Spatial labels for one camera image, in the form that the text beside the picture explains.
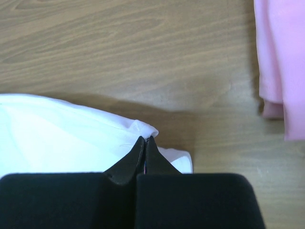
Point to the white t shirt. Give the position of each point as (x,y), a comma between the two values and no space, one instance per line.
(45,135)

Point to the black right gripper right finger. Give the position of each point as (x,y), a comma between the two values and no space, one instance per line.
(155,162)

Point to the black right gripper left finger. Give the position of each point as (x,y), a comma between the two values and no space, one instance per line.
(124,171)

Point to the folded pink t shirt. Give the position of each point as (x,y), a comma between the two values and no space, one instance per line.
(280,42)

